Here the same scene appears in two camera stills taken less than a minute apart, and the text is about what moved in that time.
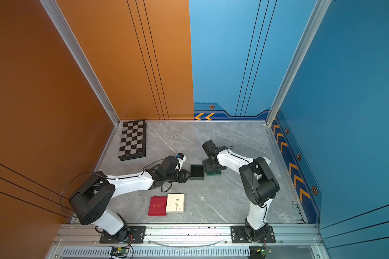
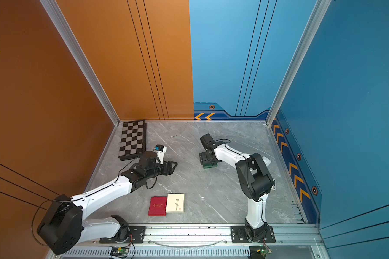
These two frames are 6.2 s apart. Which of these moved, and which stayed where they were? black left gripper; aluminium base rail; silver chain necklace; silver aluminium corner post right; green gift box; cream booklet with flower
Moved: green gift box; black left gripper
Stayed: aluminium base rail; silver chain necklace; cream booklet with flower; silver aluminium corner post right
